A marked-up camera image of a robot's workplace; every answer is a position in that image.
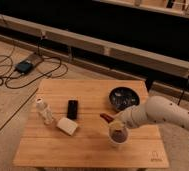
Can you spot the white rectangular box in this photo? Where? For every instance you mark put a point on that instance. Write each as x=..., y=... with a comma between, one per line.
x=67, y=125

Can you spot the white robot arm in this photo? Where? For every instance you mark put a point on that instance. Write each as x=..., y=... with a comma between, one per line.
x=155, y=110

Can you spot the black phone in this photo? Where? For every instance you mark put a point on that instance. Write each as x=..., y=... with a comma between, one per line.
x=72, y=109

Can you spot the dark ceramic bowl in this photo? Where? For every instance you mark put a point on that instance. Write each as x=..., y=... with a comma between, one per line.
x=123, y=97

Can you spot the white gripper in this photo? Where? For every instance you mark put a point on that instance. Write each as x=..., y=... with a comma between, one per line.
x=127, y=118

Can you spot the wooden table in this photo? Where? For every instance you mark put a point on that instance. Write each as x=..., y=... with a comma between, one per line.
x=89, y=147

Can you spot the clear plastic bottle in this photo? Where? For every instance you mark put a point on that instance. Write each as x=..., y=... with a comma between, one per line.
x=44, y=110

